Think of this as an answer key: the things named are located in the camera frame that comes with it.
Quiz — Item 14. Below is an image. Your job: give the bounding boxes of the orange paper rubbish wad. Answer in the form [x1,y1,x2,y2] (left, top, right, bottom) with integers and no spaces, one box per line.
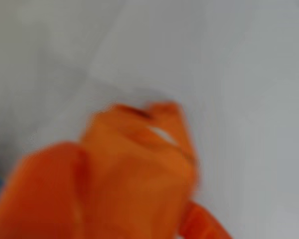
[78,99,201,239]

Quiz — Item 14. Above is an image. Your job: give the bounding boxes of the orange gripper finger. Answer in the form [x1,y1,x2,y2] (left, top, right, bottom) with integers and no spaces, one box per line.
[178,200,234,239]
[0,140,89,239]

